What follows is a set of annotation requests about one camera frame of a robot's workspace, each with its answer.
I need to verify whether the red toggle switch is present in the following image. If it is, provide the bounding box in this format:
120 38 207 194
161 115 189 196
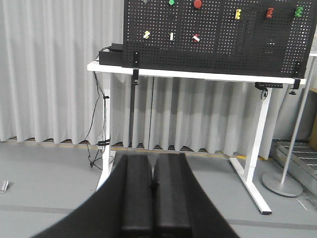
265 7 274 19

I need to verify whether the right black pegboard clamp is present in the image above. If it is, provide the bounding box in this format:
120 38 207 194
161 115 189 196
289 61 301 95

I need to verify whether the left black pegboard clamp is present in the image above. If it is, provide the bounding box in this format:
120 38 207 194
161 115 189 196
132 51 140 85

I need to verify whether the grey round-base stand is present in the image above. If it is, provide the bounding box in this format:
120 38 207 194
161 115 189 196
262 57 317 197

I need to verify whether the grey metal floor grating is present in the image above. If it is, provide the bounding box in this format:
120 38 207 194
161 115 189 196
270 141 317 195

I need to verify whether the white curtain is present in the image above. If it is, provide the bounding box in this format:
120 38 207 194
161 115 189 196
0 0 260 154

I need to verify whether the yellow-white rotary knob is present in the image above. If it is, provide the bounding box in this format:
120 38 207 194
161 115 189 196
143 30 151 39

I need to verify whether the red-white rotary knob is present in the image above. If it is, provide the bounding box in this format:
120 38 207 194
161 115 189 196
192 34 200 43

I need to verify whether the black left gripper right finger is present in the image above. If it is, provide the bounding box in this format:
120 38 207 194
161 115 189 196
153 154 191 238

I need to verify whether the black power cable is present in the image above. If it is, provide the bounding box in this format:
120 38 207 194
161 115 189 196
84 71 111 169

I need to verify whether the black table control panel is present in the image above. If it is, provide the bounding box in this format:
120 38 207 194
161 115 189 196
255 82 283 90

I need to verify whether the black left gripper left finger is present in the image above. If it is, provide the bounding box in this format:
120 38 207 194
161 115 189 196
121 155 153 238

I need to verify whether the black pegboard clamp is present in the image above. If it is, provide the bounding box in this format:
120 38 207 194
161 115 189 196
289 61 301 95
132 51 140 85

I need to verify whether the red mushroom push button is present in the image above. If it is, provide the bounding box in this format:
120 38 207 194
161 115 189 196
193 0 203 9

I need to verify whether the green toggle switch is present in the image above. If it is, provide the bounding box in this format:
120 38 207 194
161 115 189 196
294 6 304 17

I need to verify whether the black perforated pegboard panel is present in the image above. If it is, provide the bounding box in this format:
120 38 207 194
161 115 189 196
123 0 317 78

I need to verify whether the white height-adjustable table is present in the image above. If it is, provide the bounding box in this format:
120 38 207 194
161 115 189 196
87 60 307 215

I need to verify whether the yellow toggle switch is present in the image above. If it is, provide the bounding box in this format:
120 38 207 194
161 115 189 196
235 9 242 20

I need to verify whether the black power supply box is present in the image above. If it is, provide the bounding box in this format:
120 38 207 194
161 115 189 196
99 43 123 66

